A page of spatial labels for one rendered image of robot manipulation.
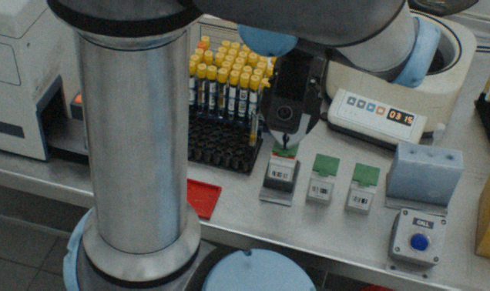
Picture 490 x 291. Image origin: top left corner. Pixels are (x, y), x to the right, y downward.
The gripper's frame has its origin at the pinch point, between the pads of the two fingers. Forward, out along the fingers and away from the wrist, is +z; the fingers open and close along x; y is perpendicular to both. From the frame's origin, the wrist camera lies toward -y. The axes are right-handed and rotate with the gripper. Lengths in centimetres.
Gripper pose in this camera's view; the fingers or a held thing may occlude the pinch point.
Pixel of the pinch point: (285, 145)
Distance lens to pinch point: 106.0
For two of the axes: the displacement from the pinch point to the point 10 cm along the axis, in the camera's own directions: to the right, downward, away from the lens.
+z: -0.6, 7.0, 7.2
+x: -9.7, -2.1, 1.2
